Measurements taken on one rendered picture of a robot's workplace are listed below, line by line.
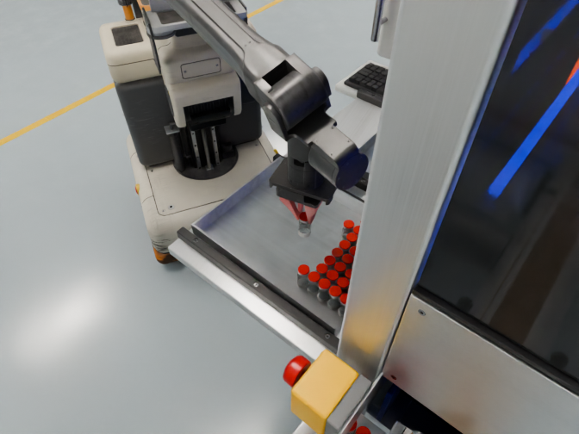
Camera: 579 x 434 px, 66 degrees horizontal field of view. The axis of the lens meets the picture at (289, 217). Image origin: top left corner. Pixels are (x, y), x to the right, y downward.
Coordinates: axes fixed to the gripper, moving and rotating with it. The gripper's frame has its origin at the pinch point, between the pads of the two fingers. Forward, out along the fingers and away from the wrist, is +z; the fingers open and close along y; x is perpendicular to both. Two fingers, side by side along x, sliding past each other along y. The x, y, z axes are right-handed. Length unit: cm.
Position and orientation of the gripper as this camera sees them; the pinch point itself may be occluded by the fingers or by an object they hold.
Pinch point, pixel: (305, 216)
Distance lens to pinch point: 76.9
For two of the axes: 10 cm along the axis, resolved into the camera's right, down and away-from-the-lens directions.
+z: 0.1, 6.7, 7.4
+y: 9.1, 3.1, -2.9
